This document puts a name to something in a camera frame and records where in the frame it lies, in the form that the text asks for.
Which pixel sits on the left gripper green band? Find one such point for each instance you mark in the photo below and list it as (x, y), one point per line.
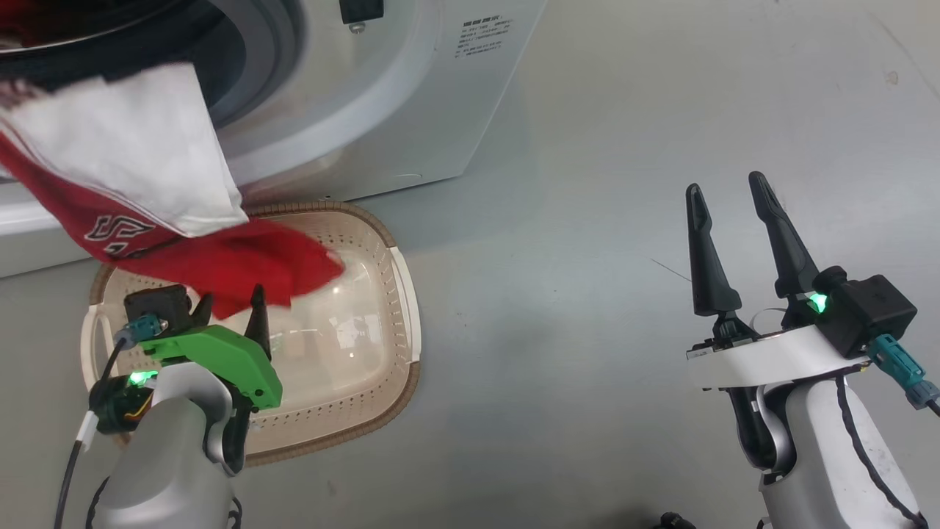
(220, 356)

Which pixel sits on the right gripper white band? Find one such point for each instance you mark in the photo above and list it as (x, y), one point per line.
(771, 360)

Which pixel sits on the red and white garment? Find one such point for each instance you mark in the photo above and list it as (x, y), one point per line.
(242, 264)

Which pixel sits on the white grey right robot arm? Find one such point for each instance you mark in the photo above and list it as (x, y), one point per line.
(808, 455)

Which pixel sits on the cream perforated laundry basket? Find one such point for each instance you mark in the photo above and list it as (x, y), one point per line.
(345, 353)

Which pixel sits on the white front-load washing machine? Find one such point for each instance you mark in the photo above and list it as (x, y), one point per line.
(411, 110)

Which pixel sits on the black door latch socket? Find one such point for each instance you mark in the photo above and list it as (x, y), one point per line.
(361, 9)

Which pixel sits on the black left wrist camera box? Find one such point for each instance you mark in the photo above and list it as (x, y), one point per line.
(158, 305)

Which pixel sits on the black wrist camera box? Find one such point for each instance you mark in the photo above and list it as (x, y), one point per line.
(866, 312)
(158, 305)

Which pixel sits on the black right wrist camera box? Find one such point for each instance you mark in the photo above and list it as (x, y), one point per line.
(866, 312)

